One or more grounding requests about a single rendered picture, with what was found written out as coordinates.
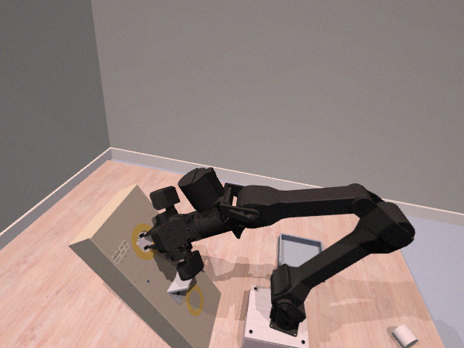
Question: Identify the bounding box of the beige service panel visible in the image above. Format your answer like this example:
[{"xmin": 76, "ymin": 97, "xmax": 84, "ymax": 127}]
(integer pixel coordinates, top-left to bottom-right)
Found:
[{"xmin": 68, "ymin": 183, "xmax": 221, "ymax": 348}]

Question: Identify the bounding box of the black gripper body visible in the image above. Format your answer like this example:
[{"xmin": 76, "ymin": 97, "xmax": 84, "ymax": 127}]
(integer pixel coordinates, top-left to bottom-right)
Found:
[{"xmin": 149, "ymin": 186, "xmax": 209, "ymax": 281}]

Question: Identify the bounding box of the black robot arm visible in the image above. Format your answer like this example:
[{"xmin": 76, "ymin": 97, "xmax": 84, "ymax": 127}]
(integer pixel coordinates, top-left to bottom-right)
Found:
[{"xmin": 150, "ymin": 167, "xmax": 415, "ymax": 337}]

